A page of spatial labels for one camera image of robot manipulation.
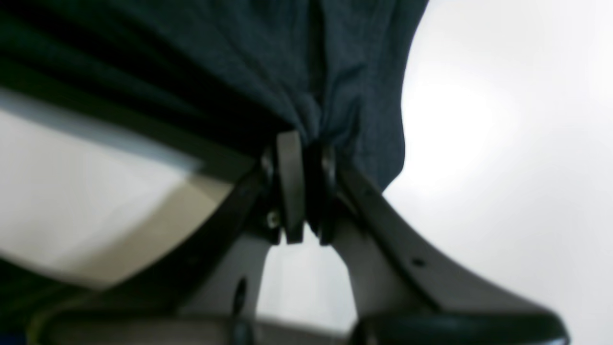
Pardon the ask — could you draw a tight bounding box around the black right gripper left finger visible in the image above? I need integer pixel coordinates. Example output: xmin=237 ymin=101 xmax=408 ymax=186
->
xmin=29 ymin=131 xmax=307 ymax=345

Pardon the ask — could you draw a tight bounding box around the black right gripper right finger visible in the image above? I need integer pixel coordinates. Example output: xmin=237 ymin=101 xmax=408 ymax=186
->
xmin=306 ymin=143 xmax=570 ymax=345

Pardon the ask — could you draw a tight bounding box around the black t-shirt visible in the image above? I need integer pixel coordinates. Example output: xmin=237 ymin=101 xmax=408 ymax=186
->
xmin=1 ymin=0 xmax=428 ymax=188

